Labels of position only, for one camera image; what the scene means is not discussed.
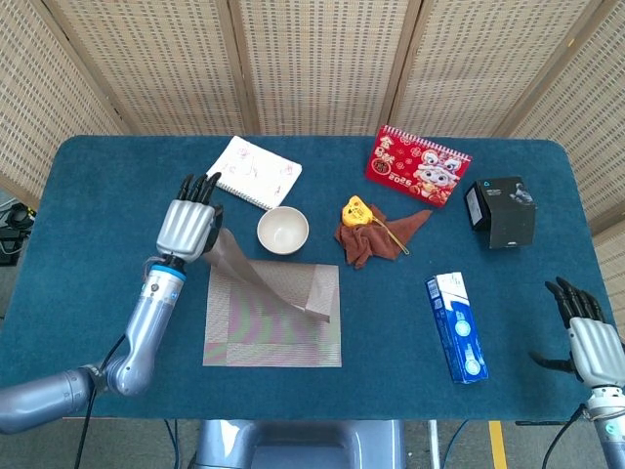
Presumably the black cardboard box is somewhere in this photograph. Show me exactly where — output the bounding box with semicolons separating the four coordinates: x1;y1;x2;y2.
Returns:
463;176;538;250

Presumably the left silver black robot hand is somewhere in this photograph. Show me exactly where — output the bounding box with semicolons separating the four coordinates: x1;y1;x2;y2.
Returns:
155;172;225;264

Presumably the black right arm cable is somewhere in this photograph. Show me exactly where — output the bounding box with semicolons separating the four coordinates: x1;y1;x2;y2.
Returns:
545;404;587;469

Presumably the white table leg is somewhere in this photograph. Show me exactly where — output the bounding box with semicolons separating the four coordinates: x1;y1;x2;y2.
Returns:
427;419;441;469

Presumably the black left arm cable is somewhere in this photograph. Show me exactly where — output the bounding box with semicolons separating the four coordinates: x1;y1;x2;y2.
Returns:
77;334;126;469

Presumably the blue cable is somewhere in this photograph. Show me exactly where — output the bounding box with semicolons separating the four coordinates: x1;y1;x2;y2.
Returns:
441;419;470;469
163;418;181;469

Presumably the black equipment with cables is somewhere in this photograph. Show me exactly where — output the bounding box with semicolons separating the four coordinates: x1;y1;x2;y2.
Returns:
0;202;36;268

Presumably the white spiral notebook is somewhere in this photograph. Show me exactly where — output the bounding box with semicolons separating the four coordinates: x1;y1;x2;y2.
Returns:
206;135;303;211

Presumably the blue-grey robot torso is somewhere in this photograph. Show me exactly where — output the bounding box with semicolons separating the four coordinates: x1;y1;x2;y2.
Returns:
187;418;406;469

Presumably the blue and white carton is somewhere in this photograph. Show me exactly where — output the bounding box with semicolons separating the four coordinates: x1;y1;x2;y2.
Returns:
424;273;490;385

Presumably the blue felt table cover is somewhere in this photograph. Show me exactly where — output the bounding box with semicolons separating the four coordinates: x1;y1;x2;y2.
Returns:
0;135;625;424

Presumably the brown microfibre cloth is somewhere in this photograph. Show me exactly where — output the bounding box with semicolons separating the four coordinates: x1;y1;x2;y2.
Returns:
334;204;435;271

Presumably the woven rattan folding screen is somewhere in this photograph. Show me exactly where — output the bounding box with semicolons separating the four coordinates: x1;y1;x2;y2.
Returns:
0;0;625;314

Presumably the yellow tape measure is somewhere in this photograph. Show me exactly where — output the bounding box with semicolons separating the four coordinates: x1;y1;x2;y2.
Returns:
341;194;411;256

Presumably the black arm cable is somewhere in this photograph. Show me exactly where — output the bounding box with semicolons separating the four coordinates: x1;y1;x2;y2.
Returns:
545;404;587;469
77;334;126;469

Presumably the grey woven placemat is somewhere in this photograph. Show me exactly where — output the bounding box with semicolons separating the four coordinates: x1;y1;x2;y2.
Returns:
202;227;343;368

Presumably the red 2026 desk calendar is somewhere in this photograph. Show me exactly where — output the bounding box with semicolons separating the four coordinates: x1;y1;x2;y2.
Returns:
364;124;474;208

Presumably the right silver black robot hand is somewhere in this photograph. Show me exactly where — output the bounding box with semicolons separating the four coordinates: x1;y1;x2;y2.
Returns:
528;276;625;391

